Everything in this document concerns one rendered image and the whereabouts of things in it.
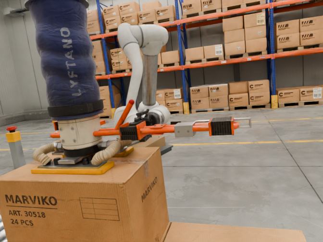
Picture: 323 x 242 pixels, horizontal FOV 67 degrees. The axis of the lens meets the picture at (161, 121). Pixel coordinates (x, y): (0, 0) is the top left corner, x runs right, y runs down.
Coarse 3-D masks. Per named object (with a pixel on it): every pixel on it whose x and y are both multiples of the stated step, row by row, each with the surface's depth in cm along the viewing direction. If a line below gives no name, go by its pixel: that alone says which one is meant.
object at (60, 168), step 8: (56, 160) 100; (88, 160) 97; (40, 168) 100; (48, 168) 99; (56, 168) 98; (64, 168) 96; (72, 168) 95; (80, 168) 94; (88, 168) 93; (96, 168) 92; (104, 168) 92
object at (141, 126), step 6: (120, 126) 96; (126, 126) 100; (132, 126) 98; (138, 126) 93; (120, 132) 96; (126, 132) 95; (132, 132) 94; (138, 132) 93; (120, 138) 96; (126, 138) 94; (132, 138) 94; (138, 138) 94
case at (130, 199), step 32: (128, 160) 103; (160, 160) 117; (0, 192) 99; (32, 192) 94; (64, 192) 89; (96, 192) 85; (128, 192) 83; (160, 192) 114; (32, 224) 97; (64, 224) 92; (96, 224) 88; (128, 224) 84; (160, 224) 112
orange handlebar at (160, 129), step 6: (102, 120) 131; (144, 126) 99; (150, 126) 97; (156, 126) 93; (162, 126) 92; (168, 126) 95; (198, 126) 87; (204, 126) 86; (234, 126) 83; (54, 132) 111; (96, 132) 101; (102, 132) 100; (108, 132) 99; (114, 132) 98; (144, 132) 94; (150, 132) 93; (156, 132) 92; (162, 132) 92; (168, 132) 91
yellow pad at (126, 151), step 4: (124, 148) 113; (128, 148) 114; (132, 148) 115; (120, 152) 109; (124, 152) 108; (128, 152) 111; (64, 156) 118; (92, 156) 113; (116, 156) 109; (120, 156) 108; (124, 156) 108
